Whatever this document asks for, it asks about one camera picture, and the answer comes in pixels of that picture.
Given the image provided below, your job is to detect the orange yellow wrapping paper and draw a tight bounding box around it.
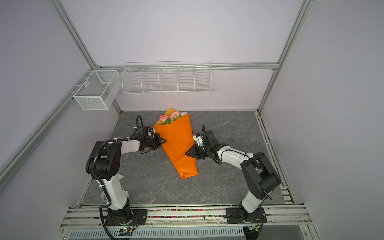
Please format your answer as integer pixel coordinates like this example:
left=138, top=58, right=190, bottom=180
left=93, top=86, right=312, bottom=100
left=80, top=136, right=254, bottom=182
left=153, top=109, right=198, bottom=179

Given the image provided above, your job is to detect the pink fake rose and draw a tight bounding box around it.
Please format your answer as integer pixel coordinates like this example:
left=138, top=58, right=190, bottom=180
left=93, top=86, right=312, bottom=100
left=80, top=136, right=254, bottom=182
left=159, top=115, right=172, bottom=125

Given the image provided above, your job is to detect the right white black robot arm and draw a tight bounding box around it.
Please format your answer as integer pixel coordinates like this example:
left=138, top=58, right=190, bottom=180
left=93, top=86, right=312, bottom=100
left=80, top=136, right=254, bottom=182
left=186, top=130, right=282, bottom=215

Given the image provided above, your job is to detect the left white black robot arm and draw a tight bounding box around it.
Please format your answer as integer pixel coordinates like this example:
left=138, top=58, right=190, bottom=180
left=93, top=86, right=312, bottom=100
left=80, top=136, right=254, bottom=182
left=86, top=115, right=167, bottom=240

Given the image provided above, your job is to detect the small white mesh basket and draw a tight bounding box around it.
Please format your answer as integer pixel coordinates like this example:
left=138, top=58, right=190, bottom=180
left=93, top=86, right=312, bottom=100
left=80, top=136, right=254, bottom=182
left=74, top=70, right=122, bottom=111

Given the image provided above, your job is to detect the white vent grille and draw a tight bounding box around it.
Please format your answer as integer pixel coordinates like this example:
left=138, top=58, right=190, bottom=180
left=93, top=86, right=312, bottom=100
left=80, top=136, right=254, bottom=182
left=68, top=226, right=246, bottom=240

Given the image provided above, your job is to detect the long white wire basket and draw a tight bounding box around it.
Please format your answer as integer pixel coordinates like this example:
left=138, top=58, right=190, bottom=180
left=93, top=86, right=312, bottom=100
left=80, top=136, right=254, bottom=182
left=121, top=61, right=213, bottom=94

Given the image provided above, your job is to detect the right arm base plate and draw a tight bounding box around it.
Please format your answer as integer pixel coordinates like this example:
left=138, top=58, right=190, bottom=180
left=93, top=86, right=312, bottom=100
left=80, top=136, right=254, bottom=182
left=224, top=207, right=267, bottom=224

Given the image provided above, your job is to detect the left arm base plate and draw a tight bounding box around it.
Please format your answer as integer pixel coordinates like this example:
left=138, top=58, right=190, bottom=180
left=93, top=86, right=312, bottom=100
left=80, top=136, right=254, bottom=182
left=105, top=209, right=148, bottom=227

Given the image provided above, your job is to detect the aluminium mounting rail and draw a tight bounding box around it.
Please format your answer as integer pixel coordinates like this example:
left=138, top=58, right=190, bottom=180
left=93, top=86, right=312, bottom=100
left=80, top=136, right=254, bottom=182
left=61, top=205, right=313, bottom=228

